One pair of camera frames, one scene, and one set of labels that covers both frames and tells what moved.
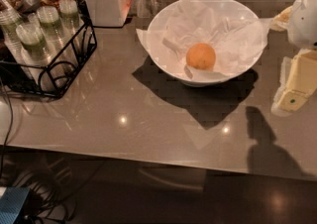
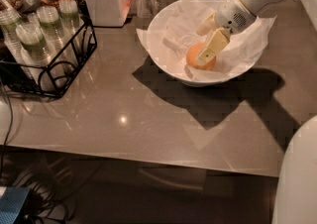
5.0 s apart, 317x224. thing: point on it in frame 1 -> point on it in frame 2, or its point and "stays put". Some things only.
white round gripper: (303, 20) -> (232, 17)
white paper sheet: (187, 21) stays put
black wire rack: (52, 79) stays put
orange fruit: (201, 56) stays put
